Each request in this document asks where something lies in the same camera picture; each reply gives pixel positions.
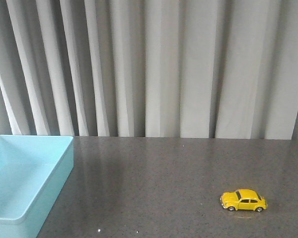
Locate yellow toy beetle car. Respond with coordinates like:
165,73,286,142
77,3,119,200
220,189,268,212

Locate light blue plastic box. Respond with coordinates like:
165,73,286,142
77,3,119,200
0,135,74,238

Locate grey pleated curtain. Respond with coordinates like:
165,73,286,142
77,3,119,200
0,0,298,139

